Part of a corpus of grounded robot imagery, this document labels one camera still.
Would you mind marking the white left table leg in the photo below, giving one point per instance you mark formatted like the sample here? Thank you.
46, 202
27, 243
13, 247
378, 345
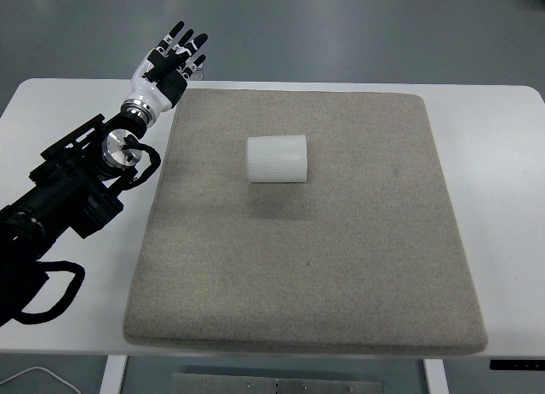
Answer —
112, 379

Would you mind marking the black desk control panel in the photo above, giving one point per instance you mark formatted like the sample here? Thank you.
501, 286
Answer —
517, 365

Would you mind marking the white right table leg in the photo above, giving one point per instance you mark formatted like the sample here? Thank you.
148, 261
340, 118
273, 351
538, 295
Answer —
435, 376

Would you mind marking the white table leg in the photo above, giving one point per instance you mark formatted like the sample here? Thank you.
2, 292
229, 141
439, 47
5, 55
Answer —
435, 376
112, 379

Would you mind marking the beige fabric mat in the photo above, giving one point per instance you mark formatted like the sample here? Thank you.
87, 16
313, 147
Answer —
363, 258

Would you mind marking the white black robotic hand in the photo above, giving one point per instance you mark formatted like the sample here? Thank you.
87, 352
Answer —
162, 77

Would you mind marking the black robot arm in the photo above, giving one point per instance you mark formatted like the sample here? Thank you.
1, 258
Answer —
76, 187

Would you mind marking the white ribbed cup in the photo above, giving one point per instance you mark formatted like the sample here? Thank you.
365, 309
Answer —
277, 159

